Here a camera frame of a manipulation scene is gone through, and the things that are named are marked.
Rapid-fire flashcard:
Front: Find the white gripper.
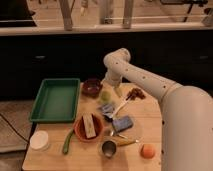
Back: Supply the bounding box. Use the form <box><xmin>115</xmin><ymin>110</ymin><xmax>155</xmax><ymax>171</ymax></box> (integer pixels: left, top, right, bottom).
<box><xmin>104</xmin><ymin>69</ymin><xmax>122</xmax><ymax>97</ymax></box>

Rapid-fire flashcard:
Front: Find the blue sponge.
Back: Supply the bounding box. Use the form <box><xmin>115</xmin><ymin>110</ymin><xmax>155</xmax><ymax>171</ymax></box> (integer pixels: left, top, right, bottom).
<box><xmin>112</xmin><ymin>116</ymin><xmax>133</xmax><ymax>132</ymax></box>

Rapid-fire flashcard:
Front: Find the green lime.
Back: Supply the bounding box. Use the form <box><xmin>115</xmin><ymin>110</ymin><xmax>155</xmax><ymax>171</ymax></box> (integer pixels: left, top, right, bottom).
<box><xmin>100</xmin><ymin>91</ymin><xmax>111</xmax><ymax>102</ymax></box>

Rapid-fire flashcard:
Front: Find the white plastic cup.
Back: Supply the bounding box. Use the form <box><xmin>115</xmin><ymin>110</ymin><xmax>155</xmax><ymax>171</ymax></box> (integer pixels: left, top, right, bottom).
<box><xmin>30</xmin><ymin>131</ymin><xmax>50</xmax><ymax>150</ymax></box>

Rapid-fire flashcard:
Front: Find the wooden block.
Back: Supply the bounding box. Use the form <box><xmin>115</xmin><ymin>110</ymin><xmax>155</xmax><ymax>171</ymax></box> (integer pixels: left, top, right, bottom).
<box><xmin>83</xmin><ymin>114</ymin><xmax>96</xmax><ymax>139</ymax></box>

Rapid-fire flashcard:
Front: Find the orange bowl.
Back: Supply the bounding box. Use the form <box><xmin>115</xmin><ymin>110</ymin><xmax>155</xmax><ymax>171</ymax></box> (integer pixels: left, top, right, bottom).
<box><xmin>74</xmin><ymin>114</ymin><xmax>103</xmax><ymax>143</ymax></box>

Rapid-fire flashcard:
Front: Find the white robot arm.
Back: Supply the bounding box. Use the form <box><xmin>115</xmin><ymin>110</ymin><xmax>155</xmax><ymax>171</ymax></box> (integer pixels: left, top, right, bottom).
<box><xmin>103</xmin><ymin>48</ymin><xmax>213</xmax><ymax>171</ymax></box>

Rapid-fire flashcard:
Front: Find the orange fruit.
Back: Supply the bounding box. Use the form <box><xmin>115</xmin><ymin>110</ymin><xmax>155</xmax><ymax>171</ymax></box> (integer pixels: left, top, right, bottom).
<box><xmin>140</xmin><ymin>144</ymin><xmax>156</xmax><ymax>159</ymax></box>

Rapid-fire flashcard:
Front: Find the green plastic tray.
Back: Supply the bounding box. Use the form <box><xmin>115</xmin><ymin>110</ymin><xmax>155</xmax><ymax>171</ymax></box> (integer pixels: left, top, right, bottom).
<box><xmin>29</xmin><ymin>78</ymin><xmax>80</xmax><ymax>123</ymax></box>

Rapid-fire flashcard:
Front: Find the silver metal cup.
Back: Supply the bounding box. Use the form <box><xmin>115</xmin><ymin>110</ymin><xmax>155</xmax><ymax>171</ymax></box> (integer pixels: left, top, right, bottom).
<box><xmin>101</xmin><ymin>140</ymin><xmax>117</xmax><ymax>158</ymax></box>

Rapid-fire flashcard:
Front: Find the green chili pepper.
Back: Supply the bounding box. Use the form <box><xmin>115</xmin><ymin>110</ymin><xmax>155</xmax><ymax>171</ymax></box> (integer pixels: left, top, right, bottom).
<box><xmin>62</xmin><ymin>129</ymin><xmax>74</xmax><ymax>155</ymax></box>

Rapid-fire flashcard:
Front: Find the yellow handled utensil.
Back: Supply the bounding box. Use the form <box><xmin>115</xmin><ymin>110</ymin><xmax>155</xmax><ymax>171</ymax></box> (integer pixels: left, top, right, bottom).
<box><xmin>105</xmin><ymin>130</ymin><xmax>138</xmax><ymax>146</ymax></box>

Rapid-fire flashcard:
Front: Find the dark red bowl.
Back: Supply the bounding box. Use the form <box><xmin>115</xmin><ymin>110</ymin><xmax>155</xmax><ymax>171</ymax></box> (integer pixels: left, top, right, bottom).
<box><xmin>82</xmin><ymin>78</ymin><xmax>103</xmax><ymax>98</ymax></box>

